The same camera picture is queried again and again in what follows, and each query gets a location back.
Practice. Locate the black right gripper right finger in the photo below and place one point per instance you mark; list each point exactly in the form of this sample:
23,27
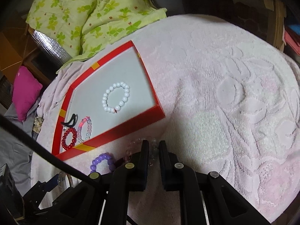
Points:
175,175

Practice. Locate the green clover quilt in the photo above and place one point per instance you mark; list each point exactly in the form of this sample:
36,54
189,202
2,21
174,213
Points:
85,27

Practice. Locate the red folded cloth stack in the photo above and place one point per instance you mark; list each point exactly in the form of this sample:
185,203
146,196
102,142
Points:
292,39

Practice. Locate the red shallow box lid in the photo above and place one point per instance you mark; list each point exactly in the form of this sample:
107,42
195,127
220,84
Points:
114,97

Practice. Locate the silver metal bangle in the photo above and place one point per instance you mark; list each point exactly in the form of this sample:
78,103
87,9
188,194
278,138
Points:
64,180

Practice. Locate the magenta pillow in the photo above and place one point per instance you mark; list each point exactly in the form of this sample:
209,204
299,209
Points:
26,90

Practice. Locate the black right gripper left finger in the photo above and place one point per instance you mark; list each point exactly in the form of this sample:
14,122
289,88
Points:
132,175

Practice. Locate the silver foil insulation mat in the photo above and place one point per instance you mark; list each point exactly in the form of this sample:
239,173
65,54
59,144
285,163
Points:
52,49

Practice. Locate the floral patterned cloth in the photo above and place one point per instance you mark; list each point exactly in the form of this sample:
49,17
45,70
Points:
38,121

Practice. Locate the wooden shelf table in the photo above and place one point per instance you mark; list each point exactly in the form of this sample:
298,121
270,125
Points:
276,12

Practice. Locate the grey cloth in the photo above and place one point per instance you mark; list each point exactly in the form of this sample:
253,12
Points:
16,155

